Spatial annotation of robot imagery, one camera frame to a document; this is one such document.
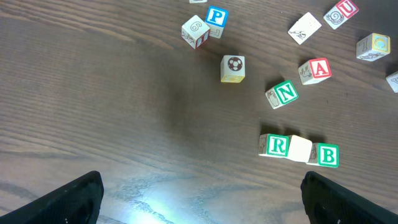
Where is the blue P block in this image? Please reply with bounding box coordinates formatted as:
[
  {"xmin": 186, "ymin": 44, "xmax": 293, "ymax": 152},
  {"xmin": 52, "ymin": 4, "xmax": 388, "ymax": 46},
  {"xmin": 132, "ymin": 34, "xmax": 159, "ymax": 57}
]
[{"xmin": 205, "ymin": 6, "xmax": 229, "ymax": 39}]

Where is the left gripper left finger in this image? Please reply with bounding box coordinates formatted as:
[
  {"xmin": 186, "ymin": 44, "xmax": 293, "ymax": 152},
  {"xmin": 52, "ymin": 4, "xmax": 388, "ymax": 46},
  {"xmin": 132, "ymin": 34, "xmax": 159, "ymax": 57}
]
[{"xmin": 1, "ymin": 170, "xmax": 104, "ymax": 224}]

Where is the plain wood red-sided block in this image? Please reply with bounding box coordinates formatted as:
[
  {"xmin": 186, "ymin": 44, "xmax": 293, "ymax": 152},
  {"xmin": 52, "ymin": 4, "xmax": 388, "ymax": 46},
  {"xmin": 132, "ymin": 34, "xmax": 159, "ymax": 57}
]
[{"xmin": 182, "ymin": 15, "xmax": 210, "ymax": 49}]

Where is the green N block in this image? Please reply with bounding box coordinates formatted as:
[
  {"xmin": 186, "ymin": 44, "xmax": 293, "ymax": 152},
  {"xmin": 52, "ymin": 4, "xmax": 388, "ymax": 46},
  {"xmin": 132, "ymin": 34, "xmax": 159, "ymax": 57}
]
[{"xmin": 265, "ymin": 80, "xmax": 299, "ymax": 109}]

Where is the yellow block centre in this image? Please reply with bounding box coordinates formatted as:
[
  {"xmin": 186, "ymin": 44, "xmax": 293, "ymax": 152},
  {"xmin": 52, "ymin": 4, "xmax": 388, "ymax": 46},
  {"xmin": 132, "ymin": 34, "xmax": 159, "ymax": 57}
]
[{"xmin": 356, "ymin": 33, "xmax": 391, "ymax": 62}]

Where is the yellow picture block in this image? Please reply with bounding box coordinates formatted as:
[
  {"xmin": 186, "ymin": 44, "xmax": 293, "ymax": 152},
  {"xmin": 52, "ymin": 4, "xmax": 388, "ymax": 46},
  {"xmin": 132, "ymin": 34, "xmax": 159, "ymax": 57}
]
[{"xmin": 220, "ymin": 55, "xmax": 245, "ymax": 83}]

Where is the red U block lower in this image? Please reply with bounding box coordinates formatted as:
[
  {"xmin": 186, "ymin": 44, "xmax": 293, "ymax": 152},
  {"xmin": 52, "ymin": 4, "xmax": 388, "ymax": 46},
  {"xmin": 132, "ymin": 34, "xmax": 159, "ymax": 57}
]
[{"xmin": 386, "ymin": 72, "xmax": 398, "ymax": 93}]

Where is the green B block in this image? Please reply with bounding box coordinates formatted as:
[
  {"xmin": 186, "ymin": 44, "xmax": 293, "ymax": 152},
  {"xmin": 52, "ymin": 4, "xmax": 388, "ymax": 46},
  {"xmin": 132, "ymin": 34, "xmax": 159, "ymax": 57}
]
[{"xmin": 307, "ymin": 143, "xmax": 340, "ymax": 168}]

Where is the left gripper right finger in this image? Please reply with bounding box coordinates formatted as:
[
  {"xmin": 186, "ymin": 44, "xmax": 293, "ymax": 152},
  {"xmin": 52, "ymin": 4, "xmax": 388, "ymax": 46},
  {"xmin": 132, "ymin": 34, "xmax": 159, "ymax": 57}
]
[{"xmin": 300, "ymin": 171, "xmax": 397, "ymax": 224}]

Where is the red U block upper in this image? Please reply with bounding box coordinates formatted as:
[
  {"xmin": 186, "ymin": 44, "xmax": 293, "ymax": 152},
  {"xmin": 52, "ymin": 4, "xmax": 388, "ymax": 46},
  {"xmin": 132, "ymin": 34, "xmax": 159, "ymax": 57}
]
[{"xmin": 323, "ymin": 0, "xmax": 359, "ymax": 30}]

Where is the green R block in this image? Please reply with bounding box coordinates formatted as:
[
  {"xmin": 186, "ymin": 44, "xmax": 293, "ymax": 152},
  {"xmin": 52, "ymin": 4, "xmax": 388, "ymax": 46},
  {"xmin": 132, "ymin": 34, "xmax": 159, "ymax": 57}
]
[{"xmin": 258, "ymin": 134, "xmax": 289, "ymax": 158}]

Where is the red A block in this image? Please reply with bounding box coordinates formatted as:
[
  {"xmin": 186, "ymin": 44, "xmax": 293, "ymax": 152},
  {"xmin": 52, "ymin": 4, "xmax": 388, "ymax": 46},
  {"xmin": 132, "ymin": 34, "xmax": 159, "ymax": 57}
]
[{"xmin": 298, "ymin": 58, "xmax": 332, "ymax": 85}]

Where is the yellow O block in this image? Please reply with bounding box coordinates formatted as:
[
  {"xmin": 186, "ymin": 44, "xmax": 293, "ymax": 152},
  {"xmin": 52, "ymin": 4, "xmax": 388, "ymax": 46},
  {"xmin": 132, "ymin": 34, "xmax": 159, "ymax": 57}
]
[{"xmin": 287, "ymin": 135, "xmax": 313, "ymax": 163}]

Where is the red u block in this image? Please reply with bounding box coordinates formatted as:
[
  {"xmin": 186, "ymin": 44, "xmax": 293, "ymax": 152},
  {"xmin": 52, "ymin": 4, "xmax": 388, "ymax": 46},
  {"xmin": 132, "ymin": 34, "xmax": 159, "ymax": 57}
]
[
  {"xmin": 386, "ymin": 72, "xmax": 398, "ymax": 93},
  {"xmin": 323, "ymin": 0, "xmax": 359, "ymax": 30}
]

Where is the plain wood green-sided block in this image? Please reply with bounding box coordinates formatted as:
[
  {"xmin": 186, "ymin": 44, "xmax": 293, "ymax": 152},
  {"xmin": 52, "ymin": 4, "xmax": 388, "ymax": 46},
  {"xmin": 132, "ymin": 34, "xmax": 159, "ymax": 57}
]
[{"xmin": 288, "ymin": 12, "xmax": 322, "ymax": 45}]

